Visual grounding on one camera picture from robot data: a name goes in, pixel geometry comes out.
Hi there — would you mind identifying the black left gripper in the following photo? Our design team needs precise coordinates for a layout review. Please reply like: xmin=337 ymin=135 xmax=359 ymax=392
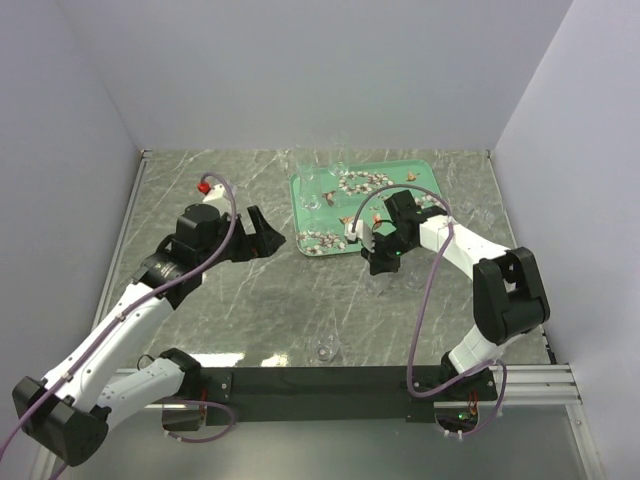
xmin=199 ymin=205 xmax=285 ymax=270

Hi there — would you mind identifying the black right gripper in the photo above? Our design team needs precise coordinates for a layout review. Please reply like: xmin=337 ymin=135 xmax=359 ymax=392
xmin=361 ymin=230 xmax=417 ymax=274

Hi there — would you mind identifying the tall clear champagne flute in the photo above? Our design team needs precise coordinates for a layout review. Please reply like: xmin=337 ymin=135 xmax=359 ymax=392
xmin=294 ymin=134 xmax=321 ymax=188

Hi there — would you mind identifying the clear wine glass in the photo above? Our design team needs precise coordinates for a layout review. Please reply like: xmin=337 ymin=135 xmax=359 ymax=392
xmin=299 ymin=165 xmax=322 ymax=236

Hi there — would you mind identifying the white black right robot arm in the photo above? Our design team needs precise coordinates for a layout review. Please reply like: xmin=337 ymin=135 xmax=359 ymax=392
xmin=344 ymin=184 xmax=550 ymax=399

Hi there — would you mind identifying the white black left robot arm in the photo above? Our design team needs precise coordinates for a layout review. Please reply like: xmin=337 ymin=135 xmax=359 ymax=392
xmin=12 ymin=203 xmax=286 ymax=467

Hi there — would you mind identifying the green floral bird tray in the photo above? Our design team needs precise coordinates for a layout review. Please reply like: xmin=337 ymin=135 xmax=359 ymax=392
xmin=290 ymin=159 xmax=441 ymax=257

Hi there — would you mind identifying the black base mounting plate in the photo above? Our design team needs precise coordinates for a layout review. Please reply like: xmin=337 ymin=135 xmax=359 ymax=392
xmin=159 ymin=366 xmax=500 ymax=432

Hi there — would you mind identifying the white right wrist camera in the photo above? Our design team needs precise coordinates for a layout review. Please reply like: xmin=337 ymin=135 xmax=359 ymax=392
xmin=344 ymin=219 xmax=375 ymax=252

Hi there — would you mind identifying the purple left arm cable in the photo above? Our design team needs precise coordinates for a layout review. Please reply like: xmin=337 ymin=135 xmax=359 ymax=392
xmin=0 ymin=172 xmax=239 ymax=480

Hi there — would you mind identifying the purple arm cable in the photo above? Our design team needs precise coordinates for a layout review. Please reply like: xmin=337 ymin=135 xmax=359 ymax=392
xmin=0 ymin=172 xmax=239 ymax=480
xmin=349 ymin=184 xmax=509 ymax=440

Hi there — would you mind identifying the aluminium side rail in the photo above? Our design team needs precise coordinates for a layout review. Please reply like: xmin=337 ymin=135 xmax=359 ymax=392
xmin=92 ymin=149 xmax=152 ymax=328

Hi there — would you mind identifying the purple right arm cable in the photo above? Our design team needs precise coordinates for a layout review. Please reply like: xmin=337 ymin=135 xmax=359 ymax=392
xmin=349 ymin=184 xmax=509 ymax=440

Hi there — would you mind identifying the aluminium front frame rail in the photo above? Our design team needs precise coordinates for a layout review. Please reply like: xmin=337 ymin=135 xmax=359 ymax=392
xmin=99 ymin=363 xmax=584 ymax=410

